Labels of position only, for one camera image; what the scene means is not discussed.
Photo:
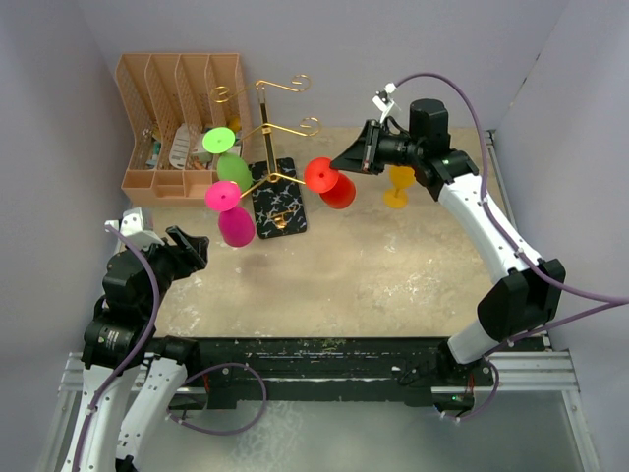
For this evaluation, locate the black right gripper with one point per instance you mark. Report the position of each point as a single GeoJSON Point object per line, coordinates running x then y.
{"type": "Point", "coordinates": [363, 154]}

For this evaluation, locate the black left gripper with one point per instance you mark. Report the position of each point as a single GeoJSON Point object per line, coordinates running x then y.
{"type": "Point", "coordinates": [189, 251]}

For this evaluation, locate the red plastic wine glass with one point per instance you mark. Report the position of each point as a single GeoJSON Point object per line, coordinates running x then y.
{"type": "Point", "coordinates": [333, 187]}

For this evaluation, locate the yellow plastic wine glass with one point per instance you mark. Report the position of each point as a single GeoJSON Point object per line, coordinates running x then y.
{"type": "Point", "coordinates": [401, 178]}

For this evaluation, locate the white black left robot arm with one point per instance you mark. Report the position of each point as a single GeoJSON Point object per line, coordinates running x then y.
{"type": "Point", "coordinates": [113, 427]}

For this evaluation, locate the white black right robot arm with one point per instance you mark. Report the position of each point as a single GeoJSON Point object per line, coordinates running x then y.
{"type": "Point", "coordinates": [524, 294]}

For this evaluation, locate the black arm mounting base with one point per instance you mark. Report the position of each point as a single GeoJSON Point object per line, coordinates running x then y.
{"type": "Point", "coordinates": [409, 370]}

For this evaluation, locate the pink plastic wine glass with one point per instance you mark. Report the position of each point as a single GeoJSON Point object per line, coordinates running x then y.
{"type": "Point", "coordinates": [234, 222]}

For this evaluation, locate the green plastic wine glass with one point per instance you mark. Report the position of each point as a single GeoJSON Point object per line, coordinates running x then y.
{"type": "Point", "coordinates": [230, 167]}

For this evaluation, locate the papers in organizer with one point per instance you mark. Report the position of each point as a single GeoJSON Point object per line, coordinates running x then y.
{"type": "Point", "coordinates": [181, 152]}

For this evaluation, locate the peach plastic file organizer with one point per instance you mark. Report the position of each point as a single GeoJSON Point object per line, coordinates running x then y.
{"type": "Point", "coordinates": [167, 90]}

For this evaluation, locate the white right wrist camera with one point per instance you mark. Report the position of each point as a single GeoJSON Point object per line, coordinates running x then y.
{"type": "Point", "coordinates": [384, 102]}

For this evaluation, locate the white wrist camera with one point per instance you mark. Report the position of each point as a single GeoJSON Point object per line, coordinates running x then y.
{"type": "Point", "coordinates": [137, 226]}
{"type": "Point", "coordinates": [384, 102]}

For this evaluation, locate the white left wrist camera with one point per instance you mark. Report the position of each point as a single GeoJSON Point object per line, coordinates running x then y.
{"type": "Point", "coordinates": [137, 226]}

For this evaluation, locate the gold wire wine glass rack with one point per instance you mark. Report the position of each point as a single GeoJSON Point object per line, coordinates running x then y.
{"type": "Point", "coordinates": [276, 192]}

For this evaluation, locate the aluminium frame rail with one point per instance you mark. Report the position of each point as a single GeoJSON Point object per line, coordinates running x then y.
{"type": "Point", "coordinates": [365, 271]}

